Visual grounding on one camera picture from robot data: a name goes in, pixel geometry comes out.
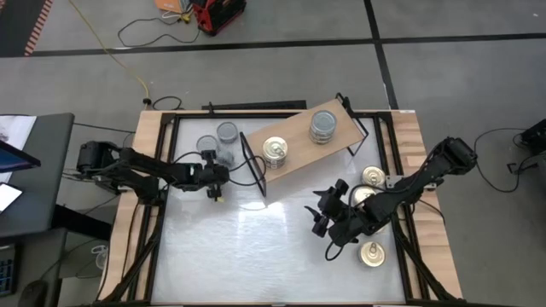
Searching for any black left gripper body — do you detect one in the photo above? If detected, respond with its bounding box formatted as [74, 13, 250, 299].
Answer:
[191, 161, 231, 189]

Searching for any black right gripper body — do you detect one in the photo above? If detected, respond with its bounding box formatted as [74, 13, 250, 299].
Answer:
[328, 198, 372, 247]

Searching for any blue Wild Planet tuna can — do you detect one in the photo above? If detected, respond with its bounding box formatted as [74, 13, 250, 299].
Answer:
[361, 165, 387, 188]
[351, 185, 379, 210]
[357, 240, 387, 269]
[262, 155, 288, 171]

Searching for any tin can stack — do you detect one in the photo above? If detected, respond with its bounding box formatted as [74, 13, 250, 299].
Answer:
[261, 136, 289, 165]

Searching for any black flat bar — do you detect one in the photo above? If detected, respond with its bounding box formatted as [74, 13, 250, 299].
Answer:
[200, 100, 308, 112]

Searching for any red black equipment case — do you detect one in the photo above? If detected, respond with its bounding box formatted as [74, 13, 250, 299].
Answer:
[189, 0, 247, 37]

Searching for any orange pad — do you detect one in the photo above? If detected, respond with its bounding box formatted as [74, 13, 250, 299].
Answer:
[153, 0, 189, 14]

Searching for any dark grey side desk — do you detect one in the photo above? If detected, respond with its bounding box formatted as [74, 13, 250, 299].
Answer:
[0, 113, 76, 240]

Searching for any blue screen tablet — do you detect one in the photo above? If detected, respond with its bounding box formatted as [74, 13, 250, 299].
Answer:
[0, 139, 43, 174]

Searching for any white paper sheet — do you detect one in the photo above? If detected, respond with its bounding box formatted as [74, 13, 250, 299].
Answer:
[0, 113, 38, 148]

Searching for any black floor equipment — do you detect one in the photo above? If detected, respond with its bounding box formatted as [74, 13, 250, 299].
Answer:
[506, 119, 546, 176]

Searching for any black computer mouse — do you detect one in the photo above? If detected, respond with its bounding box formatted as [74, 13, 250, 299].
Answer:
[16, 279, 48, 307]

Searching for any black mat orange striped edge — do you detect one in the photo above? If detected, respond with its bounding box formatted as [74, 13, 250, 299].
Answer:
[0, 0, 55, 58]

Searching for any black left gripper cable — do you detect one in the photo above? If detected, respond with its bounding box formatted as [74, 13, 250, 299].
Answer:
[170, 151, 268, 188]

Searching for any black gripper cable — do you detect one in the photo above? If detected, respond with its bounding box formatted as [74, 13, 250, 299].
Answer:
[323, 238, 362, 262]
[170, 151, 268, 188]

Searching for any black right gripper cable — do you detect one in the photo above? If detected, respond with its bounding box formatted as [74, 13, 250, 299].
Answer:
[323, 238, 362, 262]

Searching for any black metal table frame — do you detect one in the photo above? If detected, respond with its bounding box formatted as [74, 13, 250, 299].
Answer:
[91, 108, 464, 307]

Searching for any wooden shelf black metal frame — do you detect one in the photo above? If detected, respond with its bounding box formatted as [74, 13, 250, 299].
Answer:
[239, 92, 370, 198]

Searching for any black plug with cable loop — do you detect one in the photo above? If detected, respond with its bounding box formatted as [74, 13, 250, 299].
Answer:
[142, 96, 184, 112]

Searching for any white cable coil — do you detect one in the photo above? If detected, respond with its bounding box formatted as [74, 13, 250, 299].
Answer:
[90, 243, 110, 270]

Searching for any black equipment floor cable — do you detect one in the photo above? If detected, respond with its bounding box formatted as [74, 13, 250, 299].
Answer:
[473, 126, 528, 194]

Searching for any yellow power cable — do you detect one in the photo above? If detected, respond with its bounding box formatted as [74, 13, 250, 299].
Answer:
[67, 0, 151, 101]

